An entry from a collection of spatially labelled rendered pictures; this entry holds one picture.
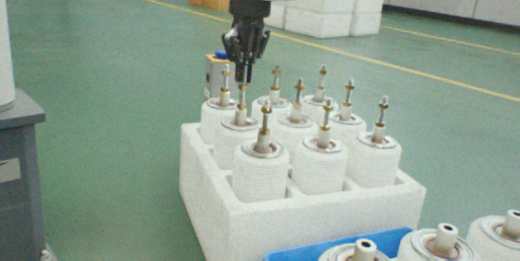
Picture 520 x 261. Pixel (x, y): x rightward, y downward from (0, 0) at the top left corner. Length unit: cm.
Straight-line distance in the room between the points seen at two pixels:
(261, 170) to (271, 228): 10
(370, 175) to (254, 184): 23
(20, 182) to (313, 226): 49
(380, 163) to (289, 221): 21
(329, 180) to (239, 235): 19
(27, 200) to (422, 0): 593
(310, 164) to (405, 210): 22
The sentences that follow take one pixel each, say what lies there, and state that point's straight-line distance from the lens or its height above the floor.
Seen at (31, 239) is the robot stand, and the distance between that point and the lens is 88.
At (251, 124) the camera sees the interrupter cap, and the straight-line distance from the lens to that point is 85.
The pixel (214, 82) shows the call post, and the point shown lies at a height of 26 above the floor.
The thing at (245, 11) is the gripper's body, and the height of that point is 47.
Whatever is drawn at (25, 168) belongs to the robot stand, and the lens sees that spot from 81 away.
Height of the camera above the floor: 56
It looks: 20 degrees down
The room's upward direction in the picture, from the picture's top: 6 degrees clockwise
